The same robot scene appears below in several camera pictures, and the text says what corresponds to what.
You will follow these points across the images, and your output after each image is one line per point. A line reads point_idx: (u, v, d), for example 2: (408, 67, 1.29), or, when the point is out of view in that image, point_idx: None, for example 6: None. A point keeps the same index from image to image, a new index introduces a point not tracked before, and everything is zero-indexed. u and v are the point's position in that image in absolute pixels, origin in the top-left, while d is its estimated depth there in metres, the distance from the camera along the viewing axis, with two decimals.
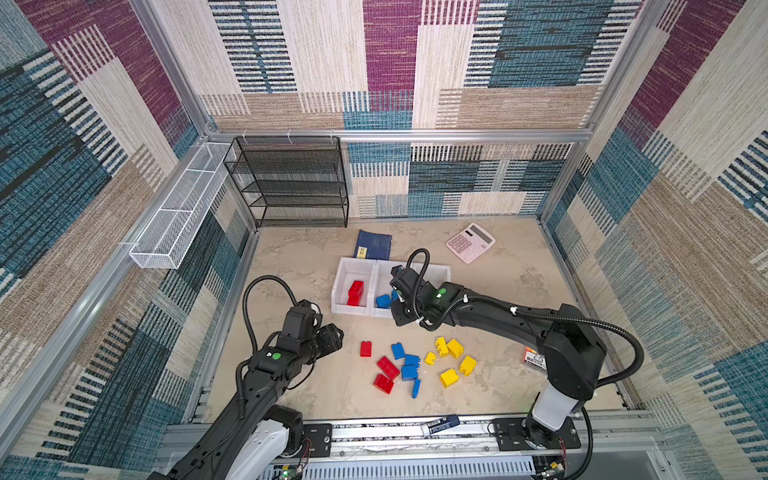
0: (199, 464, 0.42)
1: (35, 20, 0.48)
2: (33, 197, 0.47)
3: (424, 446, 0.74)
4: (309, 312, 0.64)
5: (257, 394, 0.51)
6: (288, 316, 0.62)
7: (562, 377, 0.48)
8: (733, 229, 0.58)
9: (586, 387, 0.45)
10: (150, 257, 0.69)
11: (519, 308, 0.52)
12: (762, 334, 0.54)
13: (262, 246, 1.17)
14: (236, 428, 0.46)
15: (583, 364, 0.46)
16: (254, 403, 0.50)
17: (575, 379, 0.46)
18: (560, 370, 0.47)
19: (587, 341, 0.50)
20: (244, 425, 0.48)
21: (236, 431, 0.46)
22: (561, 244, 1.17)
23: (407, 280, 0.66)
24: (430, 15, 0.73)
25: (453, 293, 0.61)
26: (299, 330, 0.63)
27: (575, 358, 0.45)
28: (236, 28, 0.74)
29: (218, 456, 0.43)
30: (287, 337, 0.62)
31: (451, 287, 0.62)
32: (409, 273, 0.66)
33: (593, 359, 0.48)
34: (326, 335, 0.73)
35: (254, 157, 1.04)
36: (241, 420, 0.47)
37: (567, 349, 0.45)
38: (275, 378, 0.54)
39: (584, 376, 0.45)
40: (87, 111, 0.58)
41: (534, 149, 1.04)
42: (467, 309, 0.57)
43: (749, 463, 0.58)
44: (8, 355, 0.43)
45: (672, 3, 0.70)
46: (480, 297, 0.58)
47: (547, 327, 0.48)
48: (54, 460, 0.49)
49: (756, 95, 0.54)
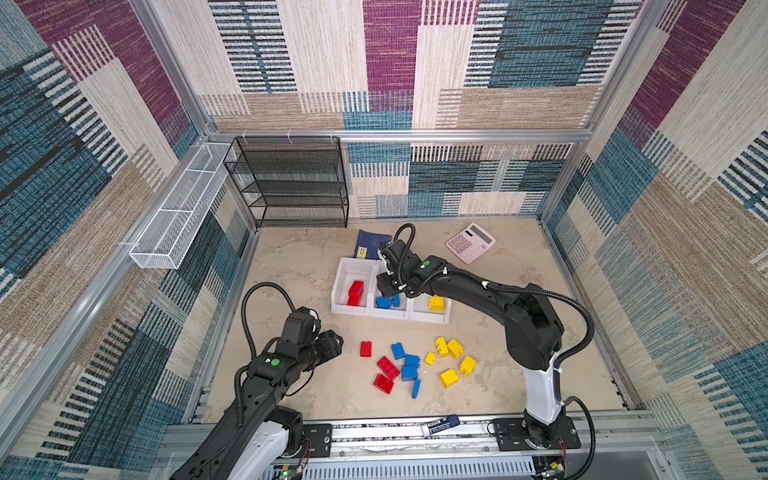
0: (198, 473, 0.42)
1: (35, 21, 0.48)
2: (33, 197, 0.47)
3: (424, 446, 0.74)
4: (308, 318, 0.64)
5: (256, 401, 0.51)
6: (288, 322, 0.62)
7: (518, 348, 0.53)
8: (733, 229, 0.58)
9: (538, 357, 0.50)
10: (150, 257, 0.69)
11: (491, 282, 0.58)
12: (762, 334, 0.54)
13: (262, 246, 1.17)
14: (235, 434, 0.47)
15: (537, 337, 0.51)
16: (253, 410, 0.50)
17: (529, 350, 0.51)
18: (517, 341, 0.52)
19: (546, 317, 0.55)
20: (244, 432, 0.48)
21: (235, 439, 0.46)
22: (561, 244, 1.17)
23: (396, 251, 0.71)
24: (430, 15, 0.73)
25: (436, 265, 0.66)
26: (299, 336, 0.63)
27: (530, 330, 0.50)
28: (236, 27, 0.74)
29: (217, 464, 0.43)
30: (286, 343, 0.62)
31: (435, 259, 0.67)
32: (398, 243, 0.71)
33: (550, 334, 0.53)
34: (325, 341, 0.73)
35: (254, 157, 1.04)
36: (240, 427, 0.48)
37: (525, 322, 0.50)
38: (274, 384, 0.54)
39: (537, 348, 0.50)
40: (87, 111, 0.58)
41: (534, 149, 1.04)
42: (443, 281, 0.62)
43: (750, 463, 0.57)
44: (8, 355, 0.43)
45: (672, 3, 0.70)
46: (460, 270, 0.63)
47: (510, 300, 0.53)
48: (54, 460, 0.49)
49: (756, 95, 0.54)
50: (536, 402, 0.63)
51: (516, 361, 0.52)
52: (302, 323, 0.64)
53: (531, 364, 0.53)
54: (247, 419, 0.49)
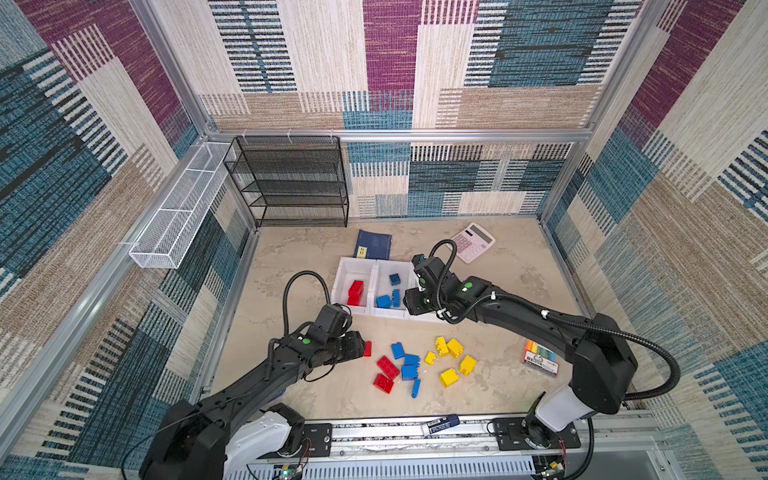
0: (220, 406, 0.44)
1: (34, 20, 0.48)
2: (33, 196, 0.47)
3: (424, 446, 0.74)
4: (342, 311, 0.68)
5: (283, 366, 0.54)
6: (323, 309, 0.66)
7: (585, 389, 0.47)
8: (733, 229, 0.58)
9: (612, 401, 0.44)
10: (150, 256, 0.69)
11: (551, 312, 0.51)
12: (762, 334, 0.54)
13: (262, 246, 1.17)
14: (258, 387, 0.49)
15: (612, 378, 0.44)
16: (279, 372, 0.53)
17: (601, 392, 0.44)
18: (585, 380, 0.45)
19: (619, 353, 0.48)
20: (266, 386, 0.50)
21: (259, 389, 0.49)
22: (561, 243, 1.17)
23: (432, 270, 0.64)
24: (430, 15, 0.73)
25: (480, 288, 0.60)
26: (330, 325, 0.66)
27: (605, 369, 0.43)
28: (236, 27, 0.74)
29: (239, 405, 0.45)
30: (318, 328, 0.66)
31: (478, 282, 0.61)
32: (435, 264, 0.64)
33: (623, 372, 0.46)
34: (351, 339, 0.76)
35: (254, 157, 1.04)
36: (265, 380, 0.50)
37: (600, 361, 0.43)
38: (301, 358, 0.57)
39: (612, 390, 0.43)
40: (87, 111, 0.58)
41: (534, 149, 1.04)
42: (493, 308, 0.55)
43: (749, 463, 0.58)
44: (8, 354, 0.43)
45: (672, 3, 0.70)
46: (510, 296, 0.56)
47: (579, 336, 0.46)
48: (54, 460, 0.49)
49: (756, 95, 0.54)
50: (553, 415, 0.61)
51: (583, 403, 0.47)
52: (336, 313, 0.67)
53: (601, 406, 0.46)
54: (272, 376, 0.52)
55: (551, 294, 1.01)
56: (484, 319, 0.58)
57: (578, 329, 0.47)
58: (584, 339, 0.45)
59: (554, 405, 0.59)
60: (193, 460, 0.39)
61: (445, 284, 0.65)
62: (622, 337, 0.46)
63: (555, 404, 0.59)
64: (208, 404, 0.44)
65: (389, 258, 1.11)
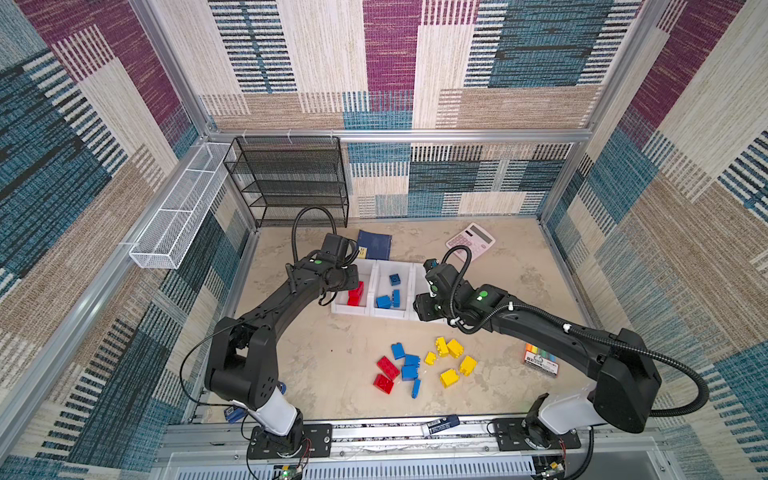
0: (262, 315, 0.49)
1: (35, 20, 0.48)
2: (33, 197, 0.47)
3: (424, 447, 0.74)
4: (345, 237, 0.72)
5: (305, 281, 0.58)
6: (327, 237, 0.70)
7: (609, 404, 0.45)
8: (733, 229, 0.58)
9: (638, 421, 0.43)
10: (150, 257, 0.69)
11: (574, 327, 0.49)
12: (762, 334, 0.54)
13: (262, 246, 1.17)
14: (288, 299, 0.53)
15: (640, 397, 0.42)
16: (303, 286, 0.57)
17: (626, 412, 0.43)
18: (611, 397, 0.44)
19: (643, 370, 0.46)
20: (295, 297, 0.55)
21: (289, 301, 0.53)
22: (561, 243, 1.17)
23: (446, 278, 0.62)
24: (430, 15, 0.73)
25: (496, 297, 0.58)
26: (338, 248, 0.71)
27: (632, 389, 0.41)
28: (236, 27, 0.74)
29: (277, 313, 0.50)
30: (326, 253, 0.70)
31: (493, 291, 0.59)
32: (449, 271, 0.62)
33: (649, 388, 0.45)
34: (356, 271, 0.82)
35: (254, 157, 1.04)
36: (293, 293, 0.55)
37: (626, 379, 0.41)
38: (319, 274, 0.61)
39: (638, 409, 0.42)
40: (87, 111, 0.58)
41: (534, 149, 1.04)
42: (510, 319, 0.54)
43: (749, 463, 0.58)
44: (9, 354, 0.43)
45: (672, 3, 0.70)
46: (528, 308, 0.54)
47: (604, 352, 0.44)
48: (55, 460, 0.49)
49: (756, 95, 0.54)
50: (555, 415, 0.61)
51: (604, 419, 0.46)
52: (341, 238, 0.72)
53: (622, 424, 0.45)
54: (298, 289, 0.56)
55: (551, 295, 1.01)
56: (501, 329, 0.56)
57: (602, 346, 0.45)
58: (610, 356, 0.44)
59: (562, 411, 0.59)
60: (253, 356, 0.45)
61: (460, 292, 0.63)
62: (649, 356, 0.45)
63: (562, 409, 0.58)
64: (248, 316, 0.48)
65: (390, 258, 1.12)
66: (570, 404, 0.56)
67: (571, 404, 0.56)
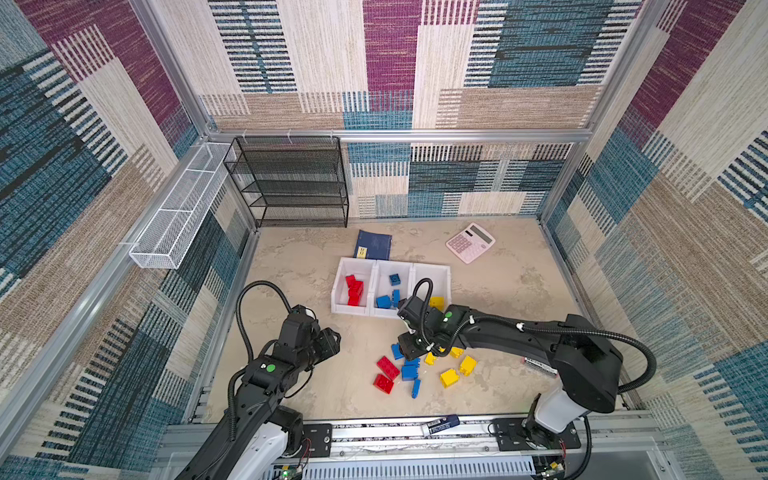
0: None
1: (35, 20, 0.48)
2: (33, 197, 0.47)
3: (424, 446, 0.74)
4: (307, 321, 0.62)
5: (249, 411, 0.50)
6: (286, 324, 0.60)
7: (579, 391, 0.46)
8: (732, 229, 0.58)
9: (606, 399, 0.44)
10: (150, 257, 0.69)
11: (527, 324, 0.52)
12: (762, 334, 0.54)
13: (262, 246, 1.17)
14: (225, 450, 0.45)
15: (600, 375, 0.45)
16: (247, 421, 0.49)
17: (594, 392, 0.44)
18: (576, 383, 0.45)
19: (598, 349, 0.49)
20: (236, 445, 0.47)
21: (225, 455, 0.45)
22: (561, 243, 1.17)
23: (414, 308, 0.67)
24: (430, 15, 0.73)
25: (460, 315, 0.61)
26: (296, 339, 0.61)
27: (590, 369, 0.44)
28: (236, 27, 0.74)
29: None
30: (283, 346, 0.60)
31: (457, 308, 0.63)
32: (416, 301, 0.67)
33: (608, 366, 0.47)
34: (324, 339, 0.72)
35: (254, 157, 1.04)
36: (231, 439, 0.46)
37: (581, 362, 0.44)
38: (268, 393, 0.52)
39: (603, 388, 0.44)
40: (87, 111, 0.58)
41: (534, 149, 1.04)
42: (475, 332, 0.57)
43: (749, 463, 0.58)
44: (9, 354, 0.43)
45: (672, 3, 0.70)
46: (489, 317, 0.57)
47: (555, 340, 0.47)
48: (55, 460, 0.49)
49: (756, 95, 0.54)
50: (548, 413, 0.61)
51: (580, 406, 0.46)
52: (299, 325, 0.61)
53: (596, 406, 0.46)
54: (239, 431, 0.48)
55: (551, 295, 1.01)
56: (472, 344, 0.59)
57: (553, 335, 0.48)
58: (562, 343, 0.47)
59: (554, 408, 0.58)
60: None
61: (428, 319, 0.67)
62: (599, 336, 0.47)
63: (553, 407, 0.58)
64: None
65: (389, 258, 1.11)
66: (555, 399, 0.57)
67: (557, 399, 0.56)
